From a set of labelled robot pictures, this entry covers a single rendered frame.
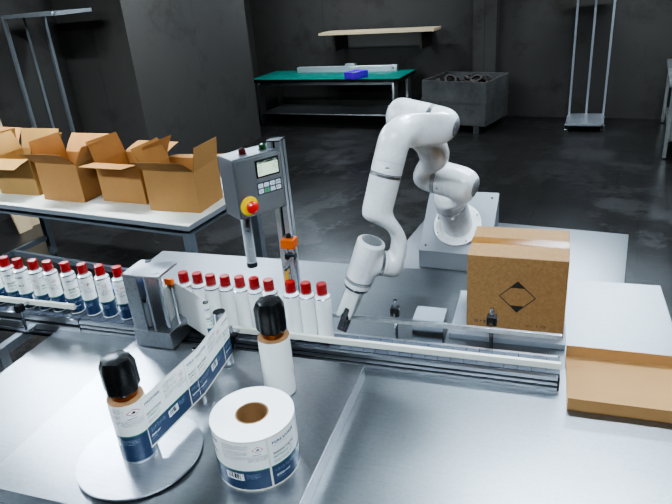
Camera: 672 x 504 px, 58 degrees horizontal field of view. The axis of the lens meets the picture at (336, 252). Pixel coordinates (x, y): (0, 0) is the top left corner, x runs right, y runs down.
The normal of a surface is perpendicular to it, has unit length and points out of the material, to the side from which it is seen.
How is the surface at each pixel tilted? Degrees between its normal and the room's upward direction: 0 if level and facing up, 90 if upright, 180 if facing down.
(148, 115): 90
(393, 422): 0
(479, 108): 90
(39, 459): 0
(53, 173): 90
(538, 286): 90
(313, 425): 0
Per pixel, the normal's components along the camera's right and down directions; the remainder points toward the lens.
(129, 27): 0.90, 0.11
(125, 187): -0.40, 0.42
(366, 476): -0.07, -0.91
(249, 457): -0.03, 0.42
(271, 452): 0.53, 0.32
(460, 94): -0.58, 0.38
